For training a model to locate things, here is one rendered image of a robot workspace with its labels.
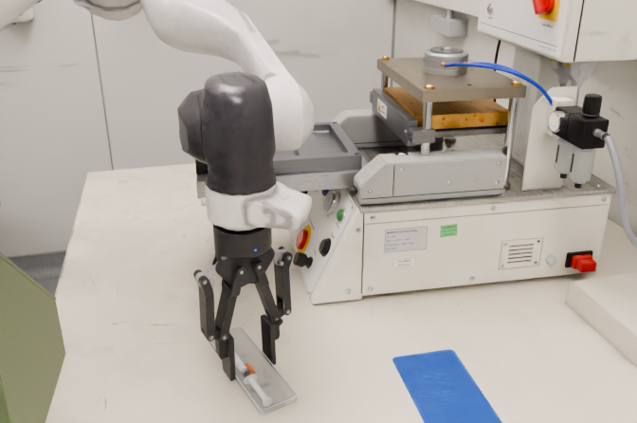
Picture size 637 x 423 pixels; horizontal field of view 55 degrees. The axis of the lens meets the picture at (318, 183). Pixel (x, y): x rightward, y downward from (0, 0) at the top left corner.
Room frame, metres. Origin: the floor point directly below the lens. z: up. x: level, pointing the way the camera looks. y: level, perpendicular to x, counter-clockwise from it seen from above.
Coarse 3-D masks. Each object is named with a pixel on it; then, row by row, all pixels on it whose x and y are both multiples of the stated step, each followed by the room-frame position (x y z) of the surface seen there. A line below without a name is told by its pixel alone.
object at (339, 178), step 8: (200, 176) 0.94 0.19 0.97; (280, 176) 0.94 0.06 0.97; (288, 176) 0.94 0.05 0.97; (296, 176) 0.94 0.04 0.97; (304, 176) 0.95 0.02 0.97; (312, 176) 0.95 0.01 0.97; (320, 176) 0.95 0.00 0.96; (328, 176) 0.95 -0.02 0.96; (336, 176) 0.96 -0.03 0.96; (344, 176) 0.96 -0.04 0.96; (352, 176) 0.96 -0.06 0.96; (200, 184) 0.92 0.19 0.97; (288, 184) 0.94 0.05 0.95; (296, 184) 0.94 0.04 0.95; (304, 184) 0.95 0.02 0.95; (312, 184) 0.95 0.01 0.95; (320, 184) 0.95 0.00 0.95; (328, 184) 0.95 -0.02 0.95; (336, 184) 0.96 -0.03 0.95; (344, 184) 0.96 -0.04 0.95; (352, 184) 0.96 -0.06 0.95; (200, 192) 0.92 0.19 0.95
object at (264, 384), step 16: (240, 336) 0.78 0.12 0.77; (240, 352) 0.74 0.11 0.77; (256, 352) 0.74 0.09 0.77; (240, 368) 0.70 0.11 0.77; (256, 368) 0.70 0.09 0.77; (272, 368) 0.70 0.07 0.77; (256, 384) 0.67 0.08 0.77; (272, 384) 0.67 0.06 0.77; (288, 384) 0.67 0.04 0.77; (256, 400) 0.64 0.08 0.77; (272, 400) 0.64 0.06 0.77
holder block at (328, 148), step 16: (320, 128) 1.15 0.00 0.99; (336, 128) 1.12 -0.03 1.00; (304, 144) 1.03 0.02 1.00; (320, 144) 1.07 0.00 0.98; (336, 144) 1.07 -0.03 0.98; (352, 144) 1.03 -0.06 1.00; (288, 160) 0.95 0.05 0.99; (304, 160) 0.96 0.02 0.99; (320, 160) 0.96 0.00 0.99; (336, 160) 0.97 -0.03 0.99; (352, 160) 0.97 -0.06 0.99
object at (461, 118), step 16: (400, 96) 1.12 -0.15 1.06; (416, 112) 1.01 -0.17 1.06; (432, 112) 1.01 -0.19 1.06; (448, 112) 1.01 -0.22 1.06; (464, 112) 1.01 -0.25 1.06; (480, 112) 1.01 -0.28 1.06; (496, 112) 1.01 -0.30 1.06; (448, 128) 1.00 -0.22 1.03; (464, 128) 1.01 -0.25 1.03; (480, 128) 1.01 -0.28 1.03; (496, 128) 1.02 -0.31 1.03
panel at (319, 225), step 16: (320, 192) 1.10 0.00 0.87; (336, 192) 1.03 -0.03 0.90; (320, 208) 1.06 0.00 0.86; (352, 208) 0.93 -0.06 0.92; (304, 224) 1.09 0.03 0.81; (320, 224) 1.02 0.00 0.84; (336, 224) 0.96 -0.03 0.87; (320, 240) 0.98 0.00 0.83; (336, 240) 0.92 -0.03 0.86; (320, 256) 0.95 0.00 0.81; (304, 272) 0.98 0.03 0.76; (320, 272) 0.91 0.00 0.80
